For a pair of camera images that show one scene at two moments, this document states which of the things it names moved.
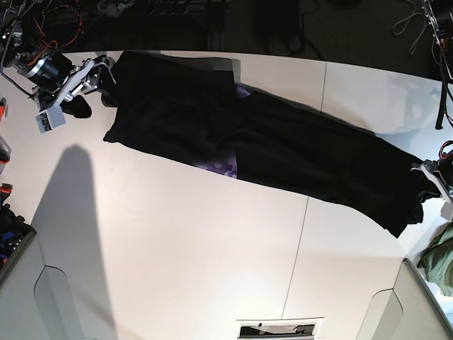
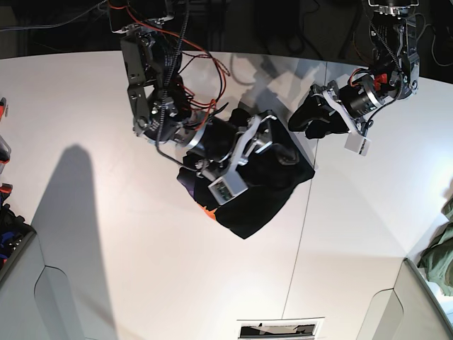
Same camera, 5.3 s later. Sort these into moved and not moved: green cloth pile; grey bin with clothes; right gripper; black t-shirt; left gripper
Moved: black t-shirt; right gripper; left gripper
Not moved: grey bin with clothes; green cloth pile
